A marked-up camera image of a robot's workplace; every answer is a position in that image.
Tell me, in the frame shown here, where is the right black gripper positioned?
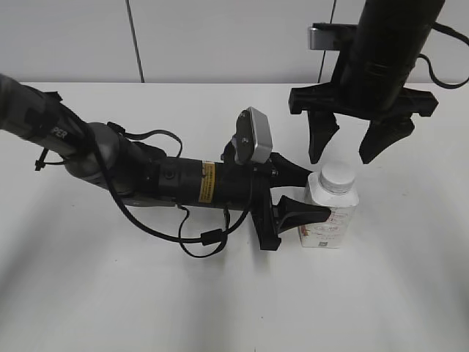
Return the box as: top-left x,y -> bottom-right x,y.
288,54 -> 440,165

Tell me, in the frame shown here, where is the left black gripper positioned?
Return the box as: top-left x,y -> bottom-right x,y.
221,143 -> 332,252

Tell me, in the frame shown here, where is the white plastic bottle cap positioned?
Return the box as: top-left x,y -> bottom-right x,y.
318,161 -> 355,194

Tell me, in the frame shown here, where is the white yili changqing bottle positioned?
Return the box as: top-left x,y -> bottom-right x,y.
298,166 -> 359,249

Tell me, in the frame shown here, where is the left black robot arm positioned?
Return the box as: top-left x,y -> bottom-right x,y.
1,76 -> 331,251

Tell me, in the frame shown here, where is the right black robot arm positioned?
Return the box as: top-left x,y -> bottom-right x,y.
289,0 -> 443,164

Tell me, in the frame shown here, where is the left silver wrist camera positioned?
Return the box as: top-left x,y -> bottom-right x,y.
232,106 -> 273,165

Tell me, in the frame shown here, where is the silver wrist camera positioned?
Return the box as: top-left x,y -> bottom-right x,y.
232,106 -> 273,165
308,23 -> 358,51

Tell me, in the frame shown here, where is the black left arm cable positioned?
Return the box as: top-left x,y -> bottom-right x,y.
87,122 -> 254,258

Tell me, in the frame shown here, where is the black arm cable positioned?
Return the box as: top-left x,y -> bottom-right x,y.
87,122 -> 254,258
416,21 -> 469,89

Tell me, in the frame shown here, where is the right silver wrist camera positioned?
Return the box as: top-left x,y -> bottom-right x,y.
308,23 -> 358,51

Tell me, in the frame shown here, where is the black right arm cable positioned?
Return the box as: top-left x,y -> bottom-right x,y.
416,21 -> 469,89

